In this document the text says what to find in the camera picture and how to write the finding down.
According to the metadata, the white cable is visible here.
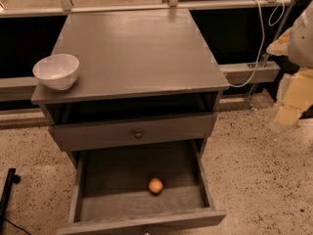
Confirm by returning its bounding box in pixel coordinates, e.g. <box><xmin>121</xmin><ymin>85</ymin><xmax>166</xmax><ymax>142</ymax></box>
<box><xmin>226</xmin><ymin>0</ymin><xmax>287</xmax><ymax>89</ymax></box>

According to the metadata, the thin metal pole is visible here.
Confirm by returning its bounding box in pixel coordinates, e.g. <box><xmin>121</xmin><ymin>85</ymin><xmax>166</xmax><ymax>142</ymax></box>
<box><xmin>243</xmin><ymin>0</ymin><xmax>296</xmax><ymax>111</ymax></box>

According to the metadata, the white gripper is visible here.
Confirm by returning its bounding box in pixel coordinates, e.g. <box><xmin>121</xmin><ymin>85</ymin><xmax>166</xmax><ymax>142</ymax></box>
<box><xmin>266</xmin><ymin>1</ymin><xmax>313</xmax><ymax>133</ymax></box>

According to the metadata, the black stand leg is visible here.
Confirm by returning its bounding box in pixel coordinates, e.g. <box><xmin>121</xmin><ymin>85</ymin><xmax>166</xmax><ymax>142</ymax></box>
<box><xmin>0</xmin><ymin>168</ymin><xmax>21</xmax><ymax>231</ymax></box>

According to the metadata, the orange fruit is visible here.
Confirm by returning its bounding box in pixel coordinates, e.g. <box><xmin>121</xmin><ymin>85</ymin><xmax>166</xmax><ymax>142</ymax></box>
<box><xmin>149</xmin><ymin>178</ymin><xmax>163</xmax><ymax>195</ymax></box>

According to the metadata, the metal rail frame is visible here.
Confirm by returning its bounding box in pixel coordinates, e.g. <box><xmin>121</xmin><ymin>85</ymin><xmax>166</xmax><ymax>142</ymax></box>
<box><xmin>0</xmin><ymin>0</ymin><xmax>294</xmax><ymax>103</ymax></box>

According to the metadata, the white bowl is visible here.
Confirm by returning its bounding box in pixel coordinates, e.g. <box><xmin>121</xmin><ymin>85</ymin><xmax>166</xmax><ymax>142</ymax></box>
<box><xmin>32</xmin><ymin>54</ymin><xmax>79</xmax><ymax>90</ymax></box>

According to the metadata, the closed grey drawer with knob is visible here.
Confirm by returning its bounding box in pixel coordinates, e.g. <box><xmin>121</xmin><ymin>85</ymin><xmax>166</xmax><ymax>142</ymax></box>
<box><xmin>51</xmin><ymin>113</ymin><xmax>217</xmax><ymax>152</ymax></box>

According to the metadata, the open grey wooden drawer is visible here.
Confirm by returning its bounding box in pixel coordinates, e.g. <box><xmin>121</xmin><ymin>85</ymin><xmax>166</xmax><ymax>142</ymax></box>
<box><xmin>57</xmin><ymin>140</ymin><xmax>226</xmax><ymax>235</ymax></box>

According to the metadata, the grey wooden cabinet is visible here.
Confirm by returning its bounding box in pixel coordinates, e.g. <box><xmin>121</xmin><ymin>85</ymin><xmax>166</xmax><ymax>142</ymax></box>
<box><xmin>31</xmin><ymin>10</ymin><xmax>228</xmax><ymax>162</ymax></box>

